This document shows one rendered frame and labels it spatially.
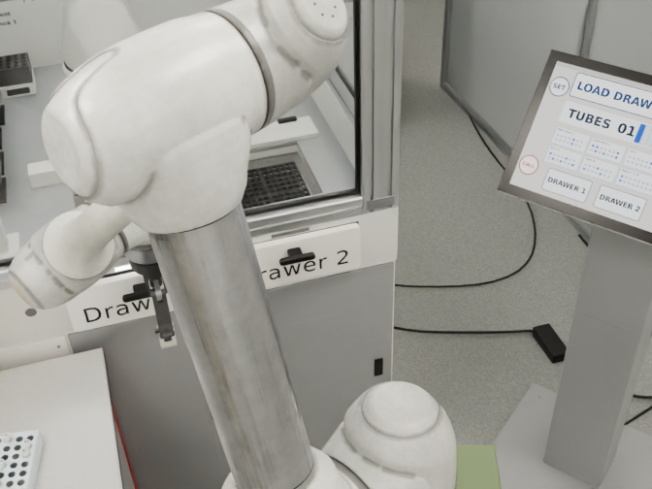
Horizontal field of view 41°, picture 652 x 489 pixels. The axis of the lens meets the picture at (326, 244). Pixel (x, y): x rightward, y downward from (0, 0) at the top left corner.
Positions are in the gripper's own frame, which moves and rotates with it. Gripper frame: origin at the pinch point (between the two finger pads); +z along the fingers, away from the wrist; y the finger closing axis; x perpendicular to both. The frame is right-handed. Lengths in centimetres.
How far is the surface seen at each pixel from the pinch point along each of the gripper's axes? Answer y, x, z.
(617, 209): -7, -90, -12
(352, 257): 8.1, -41.2, 6.7
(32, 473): -22.6, 27.5, 6.8
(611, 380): -18, -100, 42
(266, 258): 9.1, -22.7, 2.0
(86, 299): 8.5, 13.4, 1.9
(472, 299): 50, -104, 103
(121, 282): 9.0, 6.3, -0.3
